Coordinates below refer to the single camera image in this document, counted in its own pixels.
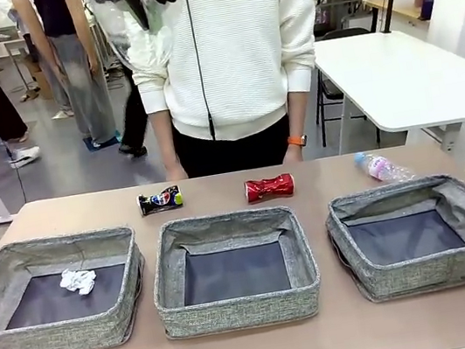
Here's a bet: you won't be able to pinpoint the brown cardboard box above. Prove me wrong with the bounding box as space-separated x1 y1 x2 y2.
24 51 56 103

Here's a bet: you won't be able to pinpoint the black floor cable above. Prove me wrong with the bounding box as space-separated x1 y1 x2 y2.
13 165 29 205

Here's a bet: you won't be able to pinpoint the walker in black trousers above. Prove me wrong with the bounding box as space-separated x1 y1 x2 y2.
104 63 155 162

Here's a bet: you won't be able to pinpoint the person in white sweater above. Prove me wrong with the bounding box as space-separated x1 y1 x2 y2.
119 0 336 157

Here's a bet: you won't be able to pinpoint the person's left hand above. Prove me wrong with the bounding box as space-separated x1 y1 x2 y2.
280 143 308 165

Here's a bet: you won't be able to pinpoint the bystander in grey wide trousers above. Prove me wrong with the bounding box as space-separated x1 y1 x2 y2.
30 0 122 156

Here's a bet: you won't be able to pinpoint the white paper ball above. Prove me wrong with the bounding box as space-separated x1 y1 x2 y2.
56 263 101 299

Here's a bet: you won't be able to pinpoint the grey shoebox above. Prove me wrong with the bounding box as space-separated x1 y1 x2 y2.
0 24 24 44

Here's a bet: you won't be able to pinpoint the orange wristwatch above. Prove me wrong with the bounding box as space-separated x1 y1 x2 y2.
287 133 309 150

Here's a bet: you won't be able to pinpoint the grey fabric basket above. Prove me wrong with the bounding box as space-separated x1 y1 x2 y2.
0 222 158 349
142 198 328 344
320 171 465 309

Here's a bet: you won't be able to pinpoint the crushed clear plastic container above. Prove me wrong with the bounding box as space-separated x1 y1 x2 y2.
89 0 182 87

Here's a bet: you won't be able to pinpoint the wooden workbench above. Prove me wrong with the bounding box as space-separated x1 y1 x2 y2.
363 0 435 37

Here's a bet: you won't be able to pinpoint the clear plastic water bottle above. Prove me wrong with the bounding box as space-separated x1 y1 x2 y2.
351 143 417 190

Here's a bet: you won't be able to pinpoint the crushed blue Pepsi can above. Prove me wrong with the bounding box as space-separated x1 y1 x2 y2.
135 184 186 220

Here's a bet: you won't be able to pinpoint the black trousers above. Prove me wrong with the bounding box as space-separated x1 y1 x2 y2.
171 110 296 181

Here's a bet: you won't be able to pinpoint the crushed red cola can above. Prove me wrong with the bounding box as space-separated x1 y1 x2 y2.
242 172 298 205

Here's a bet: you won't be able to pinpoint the person's right hand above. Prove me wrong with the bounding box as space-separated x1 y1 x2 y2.
162 153 191 183

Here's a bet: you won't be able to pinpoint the person's right forearm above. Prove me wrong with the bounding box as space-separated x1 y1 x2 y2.
146 106 180 161

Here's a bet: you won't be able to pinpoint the blue floor mat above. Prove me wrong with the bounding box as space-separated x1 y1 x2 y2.
83 129 125 153

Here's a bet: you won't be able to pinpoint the person's left forearm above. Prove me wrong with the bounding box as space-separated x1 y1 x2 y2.
283 87 314 139

